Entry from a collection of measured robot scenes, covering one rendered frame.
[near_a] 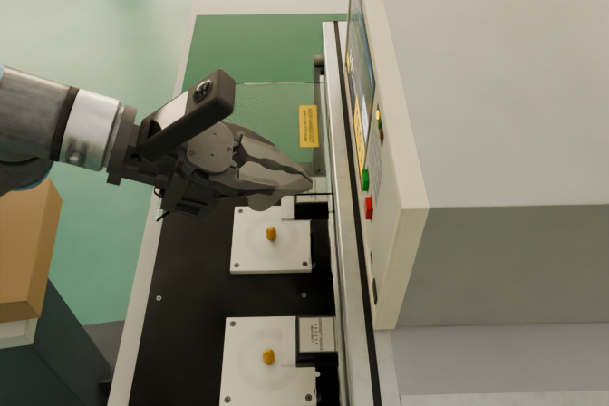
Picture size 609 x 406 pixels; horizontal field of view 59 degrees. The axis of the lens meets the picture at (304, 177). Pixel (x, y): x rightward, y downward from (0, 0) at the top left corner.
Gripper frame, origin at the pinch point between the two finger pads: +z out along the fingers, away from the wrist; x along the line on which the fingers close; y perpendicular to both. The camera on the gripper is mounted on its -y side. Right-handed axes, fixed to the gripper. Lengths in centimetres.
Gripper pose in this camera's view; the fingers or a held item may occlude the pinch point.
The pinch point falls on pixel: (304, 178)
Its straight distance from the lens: 58.9
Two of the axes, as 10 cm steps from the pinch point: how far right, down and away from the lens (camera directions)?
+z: 9.1, 2.6, 3.3
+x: 0.2, 7.5, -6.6
